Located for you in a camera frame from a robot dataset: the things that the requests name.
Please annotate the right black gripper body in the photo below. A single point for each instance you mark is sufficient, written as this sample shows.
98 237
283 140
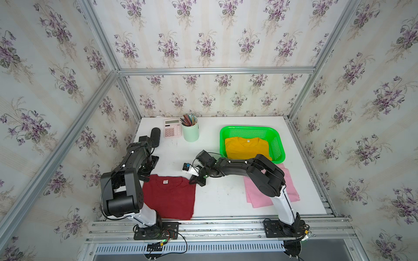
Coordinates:
199 179

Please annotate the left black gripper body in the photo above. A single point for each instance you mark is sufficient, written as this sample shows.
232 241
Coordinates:
147 167

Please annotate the dark red t-shirt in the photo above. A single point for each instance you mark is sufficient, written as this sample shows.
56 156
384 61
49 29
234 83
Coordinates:
171 197

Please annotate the yellow t-shirt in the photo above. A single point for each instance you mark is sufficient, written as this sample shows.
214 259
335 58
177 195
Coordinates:
241 148

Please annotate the pink t-shirt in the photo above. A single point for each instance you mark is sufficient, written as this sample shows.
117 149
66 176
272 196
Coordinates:
258 200

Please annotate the green plastic basket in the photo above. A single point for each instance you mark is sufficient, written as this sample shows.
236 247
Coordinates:
268 134

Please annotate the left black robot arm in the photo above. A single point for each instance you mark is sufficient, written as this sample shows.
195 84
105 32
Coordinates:
122 195

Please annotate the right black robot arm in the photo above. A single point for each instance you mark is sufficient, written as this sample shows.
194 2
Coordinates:
268 178

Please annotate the black glasses case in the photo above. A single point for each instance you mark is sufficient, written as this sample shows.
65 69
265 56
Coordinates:
155 137

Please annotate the pale green pen cup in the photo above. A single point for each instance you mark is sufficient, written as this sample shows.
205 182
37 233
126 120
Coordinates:
190 133

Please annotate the pink calculator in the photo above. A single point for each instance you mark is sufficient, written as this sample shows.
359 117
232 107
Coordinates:
172 128

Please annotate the coloured pens bundle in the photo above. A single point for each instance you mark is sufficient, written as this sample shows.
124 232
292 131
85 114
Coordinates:
188 120

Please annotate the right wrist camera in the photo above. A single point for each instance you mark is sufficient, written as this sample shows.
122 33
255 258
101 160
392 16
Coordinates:
189 168

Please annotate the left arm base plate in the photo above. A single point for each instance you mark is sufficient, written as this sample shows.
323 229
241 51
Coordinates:
163 231

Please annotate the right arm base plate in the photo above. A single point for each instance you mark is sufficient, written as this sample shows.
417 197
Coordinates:
279 229

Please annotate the aluminium mounting rail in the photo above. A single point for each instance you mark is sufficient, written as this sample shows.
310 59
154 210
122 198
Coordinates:
227 229

